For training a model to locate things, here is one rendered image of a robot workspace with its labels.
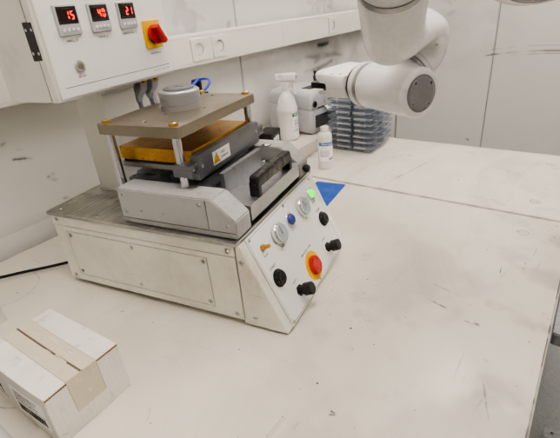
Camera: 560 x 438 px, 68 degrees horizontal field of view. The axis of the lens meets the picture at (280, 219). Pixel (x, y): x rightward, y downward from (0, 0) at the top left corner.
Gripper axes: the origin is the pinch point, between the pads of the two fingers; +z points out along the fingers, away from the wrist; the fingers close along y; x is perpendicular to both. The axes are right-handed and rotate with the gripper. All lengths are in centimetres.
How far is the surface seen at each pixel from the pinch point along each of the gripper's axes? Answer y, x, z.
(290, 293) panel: 29, 30, -28
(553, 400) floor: -55, 119, -33
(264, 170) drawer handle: 25.5, 8.8, -19.0
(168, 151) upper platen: 39.6, 2.6, -10.3
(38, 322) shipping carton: 70, 21, -17
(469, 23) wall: -176, 21, 115
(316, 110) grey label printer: -30, 25, 58
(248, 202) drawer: 30.7, 12.2, -21.6
